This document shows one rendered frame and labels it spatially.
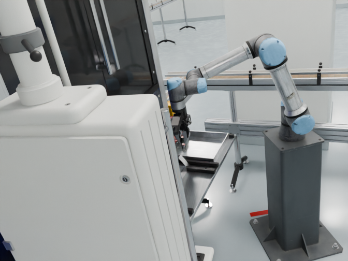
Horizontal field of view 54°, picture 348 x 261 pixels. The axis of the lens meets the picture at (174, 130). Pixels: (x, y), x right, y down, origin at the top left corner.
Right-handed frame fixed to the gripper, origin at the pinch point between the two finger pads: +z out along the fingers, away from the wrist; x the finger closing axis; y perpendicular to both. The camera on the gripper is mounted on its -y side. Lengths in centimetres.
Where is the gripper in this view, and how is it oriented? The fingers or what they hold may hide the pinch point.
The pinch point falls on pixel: (183, 143)
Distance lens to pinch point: 181.3
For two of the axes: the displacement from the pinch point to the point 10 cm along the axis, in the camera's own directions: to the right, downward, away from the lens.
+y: 4.1, -4.8, 7.7
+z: 1.7, 8.7, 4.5
